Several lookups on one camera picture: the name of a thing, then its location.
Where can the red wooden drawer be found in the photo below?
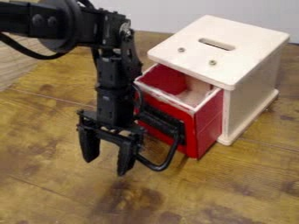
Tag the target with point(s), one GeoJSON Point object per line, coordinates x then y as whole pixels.
{"type": "Point", "coordinates": [189, 100]}

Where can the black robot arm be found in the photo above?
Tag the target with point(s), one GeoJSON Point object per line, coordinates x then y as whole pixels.
{"type": "Point", "coordinates": [44, 30]}

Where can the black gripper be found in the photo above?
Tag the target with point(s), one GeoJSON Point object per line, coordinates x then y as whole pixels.
{"type": "Point", "coordinates": [111, 123]}

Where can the white wooden box cabinet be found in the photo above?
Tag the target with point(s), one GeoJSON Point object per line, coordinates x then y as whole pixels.
{"type": "Point", "coordinates": [235, 56]}

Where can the black metal drawer handle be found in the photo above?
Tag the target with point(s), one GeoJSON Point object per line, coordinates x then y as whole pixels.
{"type": "Point", "coordinates": [167, 129]}

